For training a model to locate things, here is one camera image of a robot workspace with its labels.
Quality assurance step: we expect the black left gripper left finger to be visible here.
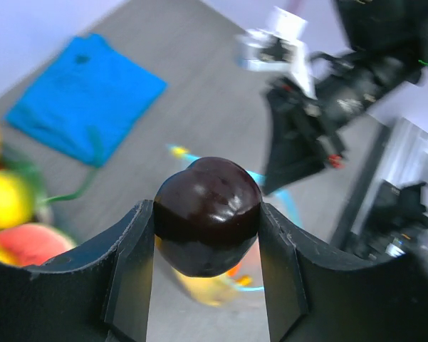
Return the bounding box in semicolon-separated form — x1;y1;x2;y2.
0;200;154;341

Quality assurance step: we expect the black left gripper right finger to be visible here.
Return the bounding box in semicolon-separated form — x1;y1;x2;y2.
259;204;428;341

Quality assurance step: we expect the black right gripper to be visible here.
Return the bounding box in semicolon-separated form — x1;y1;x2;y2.
262;76;345;195

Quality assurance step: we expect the orange fruit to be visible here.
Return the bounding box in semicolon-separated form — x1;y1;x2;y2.
226;262;241;278

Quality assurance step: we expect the dark purple mangosteen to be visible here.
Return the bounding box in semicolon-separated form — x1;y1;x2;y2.
153;157;262;277

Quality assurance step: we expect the clear zip top bag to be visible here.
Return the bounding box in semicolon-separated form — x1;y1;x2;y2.
165;142;303;307

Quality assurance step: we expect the yellow banana bunch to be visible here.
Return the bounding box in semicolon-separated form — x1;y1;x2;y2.
173;269;254;307

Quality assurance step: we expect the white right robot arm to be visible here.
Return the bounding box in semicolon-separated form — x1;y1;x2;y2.
262;1;428;195

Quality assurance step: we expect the yellow zipper slider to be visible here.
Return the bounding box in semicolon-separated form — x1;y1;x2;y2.
170;146;189;159

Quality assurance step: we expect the watermelon slice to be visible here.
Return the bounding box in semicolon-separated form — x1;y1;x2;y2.
0;222;77;267

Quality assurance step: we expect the green fruit basket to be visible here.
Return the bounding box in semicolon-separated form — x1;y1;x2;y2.
0;142;100;225

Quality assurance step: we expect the yellow lemon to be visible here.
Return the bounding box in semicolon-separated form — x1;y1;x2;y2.
0;170;35;230

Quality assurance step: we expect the blue folded cloth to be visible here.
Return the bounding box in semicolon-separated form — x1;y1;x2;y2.
6;34;167;167

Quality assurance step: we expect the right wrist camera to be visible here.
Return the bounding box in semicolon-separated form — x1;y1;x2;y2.
236;6;316;99

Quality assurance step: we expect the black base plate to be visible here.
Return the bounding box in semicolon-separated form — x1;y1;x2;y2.
330;119;428;260

